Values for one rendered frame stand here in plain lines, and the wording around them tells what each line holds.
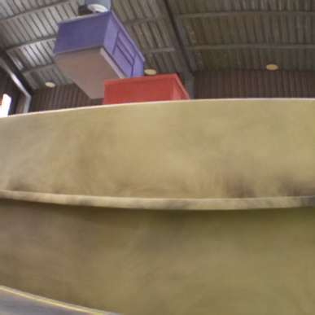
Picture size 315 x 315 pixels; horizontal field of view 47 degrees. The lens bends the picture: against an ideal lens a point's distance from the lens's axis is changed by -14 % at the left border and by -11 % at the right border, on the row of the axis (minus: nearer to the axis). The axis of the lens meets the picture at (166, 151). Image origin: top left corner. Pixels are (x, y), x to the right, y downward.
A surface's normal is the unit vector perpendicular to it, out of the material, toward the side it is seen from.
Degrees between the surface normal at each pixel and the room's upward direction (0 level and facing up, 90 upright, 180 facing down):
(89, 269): 90
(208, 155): 90
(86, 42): 92
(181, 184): 90
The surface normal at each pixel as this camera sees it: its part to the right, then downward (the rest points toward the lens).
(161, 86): -0.28, -0.28
